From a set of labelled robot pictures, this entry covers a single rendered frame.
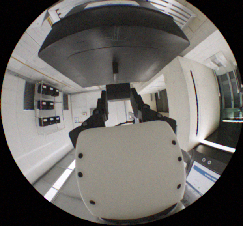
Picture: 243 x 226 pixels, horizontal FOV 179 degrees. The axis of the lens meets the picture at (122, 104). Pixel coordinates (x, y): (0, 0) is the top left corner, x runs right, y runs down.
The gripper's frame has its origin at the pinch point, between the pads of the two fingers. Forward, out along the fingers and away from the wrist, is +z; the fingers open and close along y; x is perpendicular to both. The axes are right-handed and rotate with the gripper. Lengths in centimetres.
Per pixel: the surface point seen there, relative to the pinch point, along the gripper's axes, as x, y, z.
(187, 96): -11.3, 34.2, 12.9
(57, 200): -156, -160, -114
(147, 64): 3.1, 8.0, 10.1
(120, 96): -48, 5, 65
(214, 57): 16, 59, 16
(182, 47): 9.7, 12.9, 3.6
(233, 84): 10, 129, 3
